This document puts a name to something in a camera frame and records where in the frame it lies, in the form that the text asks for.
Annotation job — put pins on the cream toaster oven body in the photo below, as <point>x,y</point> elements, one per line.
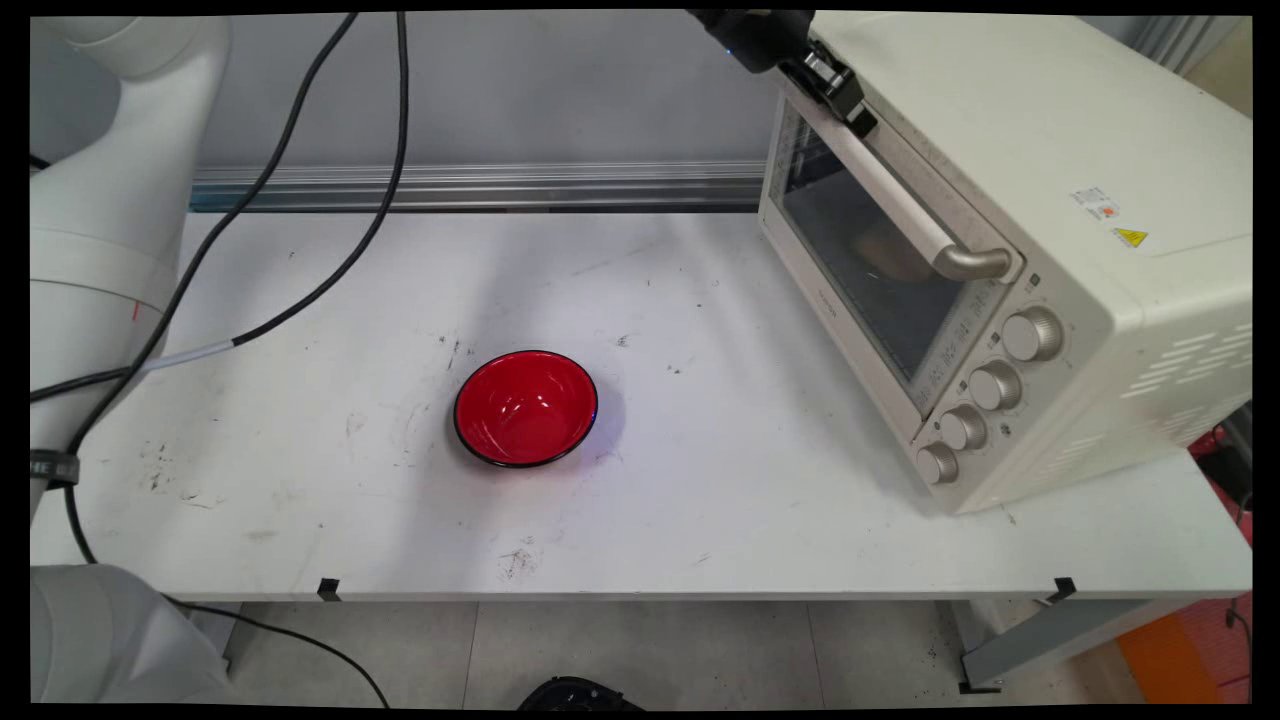
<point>1050,120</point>

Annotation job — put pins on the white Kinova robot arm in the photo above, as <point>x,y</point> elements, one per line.
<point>95,260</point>

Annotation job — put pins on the aluminium rail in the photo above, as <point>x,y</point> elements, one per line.
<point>480,185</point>

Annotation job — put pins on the black object on floor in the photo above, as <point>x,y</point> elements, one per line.
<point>578,695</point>

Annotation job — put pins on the large silver oven knob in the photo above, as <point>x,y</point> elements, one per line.
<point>1032,333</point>

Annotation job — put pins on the black table edge clip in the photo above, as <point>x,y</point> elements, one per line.
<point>328,590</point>
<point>1063,588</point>

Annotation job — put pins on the red bowl with black rim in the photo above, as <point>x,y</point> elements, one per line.
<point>525,408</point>

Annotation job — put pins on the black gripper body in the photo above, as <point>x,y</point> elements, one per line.
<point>760,35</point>

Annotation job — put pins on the brown bread inside oven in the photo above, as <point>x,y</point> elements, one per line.
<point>895,255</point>

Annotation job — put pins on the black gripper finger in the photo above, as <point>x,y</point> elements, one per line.
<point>860,110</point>
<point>822,68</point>

